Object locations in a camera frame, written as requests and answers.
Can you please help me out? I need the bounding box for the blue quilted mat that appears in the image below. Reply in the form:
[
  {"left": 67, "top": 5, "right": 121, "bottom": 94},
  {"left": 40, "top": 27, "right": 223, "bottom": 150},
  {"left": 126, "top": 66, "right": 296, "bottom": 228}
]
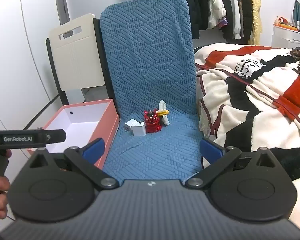
[{"left": 99, "top": 0, "right": 207, "bottom": 180}]

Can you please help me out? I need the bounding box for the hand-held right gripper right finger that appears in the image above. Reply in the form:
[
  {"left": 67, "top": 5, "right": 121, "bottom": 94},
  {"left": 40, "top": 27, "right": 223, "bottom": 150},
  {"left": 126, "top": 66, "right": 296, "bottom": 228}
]
[{"left": 185, "top": 137, "right": 278, "bottom": 189}]

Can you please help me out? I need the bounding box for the teal hanging jacket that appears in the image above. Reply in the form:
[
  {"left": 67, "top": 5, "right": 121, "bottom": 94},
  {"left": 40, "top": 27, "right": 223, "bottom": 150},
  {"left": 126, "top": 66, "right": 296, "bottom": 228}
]
[{"left": 292, "top": 0, "right": 300, "bottom": 27}]

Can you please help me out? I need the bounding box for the white cabinet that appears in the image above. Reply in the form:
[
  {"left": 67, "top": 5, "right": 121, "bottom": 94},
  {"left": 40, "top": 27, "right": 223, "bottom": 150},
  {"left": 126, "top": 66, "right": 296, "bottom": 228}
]
[{"left": 271, "top": 24, "right": 300, "bottom": 49}]

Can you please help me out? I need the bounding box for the cream plastic folding panel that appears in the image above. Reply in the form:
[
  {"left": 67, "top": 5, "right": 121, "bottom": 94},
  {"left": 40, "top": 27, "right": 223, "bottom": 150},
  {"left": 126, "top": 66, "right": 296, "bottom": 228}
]
[{"left": 49, "top": 13, "right": 108, "bottom": 103}]

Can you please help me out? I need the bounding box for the red figurine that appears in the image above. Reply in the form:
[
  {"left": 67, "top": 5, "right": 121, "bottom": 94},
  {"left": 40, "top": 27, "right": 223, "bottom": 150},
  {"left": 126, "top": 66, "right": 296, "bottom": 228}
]
[{"left": 143, "top": 108, "right": 162, "bottom": 133}]

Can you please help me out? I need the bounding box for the white fluffy brush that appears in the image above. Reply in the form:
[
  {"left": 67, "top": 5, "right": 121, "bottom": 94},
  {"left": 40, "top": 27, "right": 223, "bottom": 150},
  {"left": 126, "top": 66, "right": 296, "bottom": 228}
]
[{"left": 158, "top": 100, "right": 171, "bottom": 126}]

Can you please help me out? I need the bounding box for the red and orange toy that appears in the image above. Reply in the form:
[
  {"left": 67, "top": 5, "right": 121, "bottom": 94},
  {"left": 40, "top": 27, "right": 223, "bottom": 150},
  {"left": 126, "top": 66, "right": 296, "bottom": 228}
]
[{"left": 274, "top": 16, "right": 297, "bottom": 30}]

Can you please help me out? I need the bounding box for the row of hanging clothes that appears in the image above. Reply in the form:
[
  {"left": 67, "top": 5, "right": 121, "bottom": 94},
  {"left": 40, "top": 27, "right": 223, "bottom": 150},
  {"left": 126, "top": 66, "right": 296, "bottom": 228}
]
[{"left": 125, "top": 0, "right": 262, "bottom": 46}]

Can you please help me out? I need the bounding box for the pink cardboard box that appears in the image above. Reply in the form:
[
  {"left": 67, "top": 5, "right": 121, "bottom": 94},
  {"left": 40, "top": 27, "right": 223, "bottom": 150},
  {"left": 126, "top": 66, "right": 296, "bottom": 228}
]
[{"left": 27, "top": 99, "right": 120, "bottom": 169}]

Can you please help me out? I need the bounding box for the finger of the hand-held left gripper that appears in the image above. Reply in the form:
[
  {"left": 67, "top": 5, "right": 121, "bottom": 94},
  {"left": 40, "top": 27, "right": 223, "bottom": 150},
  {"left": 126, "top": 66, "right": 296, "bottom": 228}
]
[{"left": 46, "top": 129, "right": 67, "bottom": 145}]

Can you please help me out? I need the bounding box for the red black cream blanket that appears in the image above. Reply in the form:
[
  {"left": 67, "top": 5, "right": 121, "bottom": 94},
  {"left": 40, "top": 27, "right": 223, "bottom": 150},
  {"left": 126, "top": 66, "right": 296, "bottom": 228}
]
[{"left": 194, "top": 44, "right": 300, "bottom": 230}]

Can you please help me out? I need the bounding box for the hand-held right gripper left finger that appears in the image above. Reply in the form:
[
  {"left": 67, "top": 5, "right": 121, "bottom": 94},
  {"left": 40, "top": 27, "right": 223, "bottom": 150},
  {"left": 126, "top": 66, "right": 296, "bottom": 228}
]
[{"left": 27, "top": 137, "right": 120, "bottom": 190}]

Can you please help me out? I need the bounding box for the white charger plug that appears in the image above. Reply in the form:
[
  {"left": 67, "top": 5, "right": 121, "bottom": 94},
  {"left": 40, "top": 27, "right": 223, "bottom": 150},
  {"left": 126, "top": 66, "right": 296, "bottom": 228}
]
[{"left": 125, "top": 119, "right": 147, "bottom": 137}]

